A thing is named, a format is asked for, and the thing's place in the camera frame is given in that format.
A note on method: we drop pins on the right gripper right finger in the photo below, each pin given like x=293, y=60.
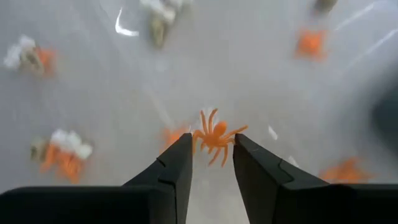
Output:
x=273, y=196

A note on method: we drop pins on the orange plastic spider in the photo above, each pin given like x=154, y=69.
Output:
x=216, y=138
x=50, y=158
x=71, y=168
x=46, y=60
x=333, y=172
x=311, y=43
x=174, y=138
x=356, y=169

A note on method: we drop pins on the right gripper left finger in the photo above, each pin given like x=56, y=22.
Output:
x=161, y=193

